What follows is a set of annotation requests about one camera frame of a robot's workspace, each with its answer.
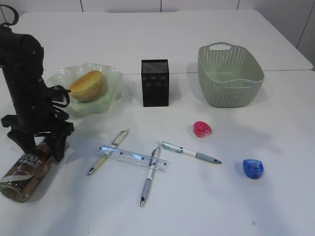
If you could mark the black mesh pen holder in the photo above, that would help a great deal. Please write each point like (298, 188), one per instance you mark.
(155, 82)

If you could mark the blue pencil sharpener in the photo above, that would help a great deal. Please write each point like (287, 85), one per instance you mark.
(253, 168)

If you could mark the green plastic woven basket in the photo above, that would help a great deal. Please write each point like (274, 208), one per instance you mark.
(229, 75)

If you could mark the transparent plastic ruler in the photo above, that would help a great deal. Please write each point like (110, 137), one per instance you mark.
(133, 158)

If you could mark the pink pencil sharpener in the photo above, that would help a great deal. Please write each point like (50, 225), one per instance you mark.
(202, 129)

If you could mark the clear grey right pen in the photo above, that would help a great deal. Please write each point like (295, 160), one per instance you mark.
(179, 149)

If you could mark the beige grip pen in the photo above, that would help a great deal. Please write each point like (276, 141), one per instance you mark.
(114, 144)

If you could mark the brown Nescafe coffee bottle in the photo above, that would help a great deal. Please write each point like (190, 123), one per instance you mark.
(20, 182)

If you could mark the white grey middle pen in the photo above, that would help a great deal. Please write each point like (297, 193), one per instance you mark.
(150, 176)

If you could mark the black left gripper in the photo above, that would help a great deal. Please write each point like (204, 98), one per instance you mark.
(38, 107)

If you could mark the green glass ruffled plate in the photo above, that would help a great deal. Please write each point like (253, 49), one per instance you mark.
(111, 90)

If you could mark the sugared bread bun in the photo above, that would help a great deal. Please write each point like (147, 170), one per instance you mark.
(88, 87)

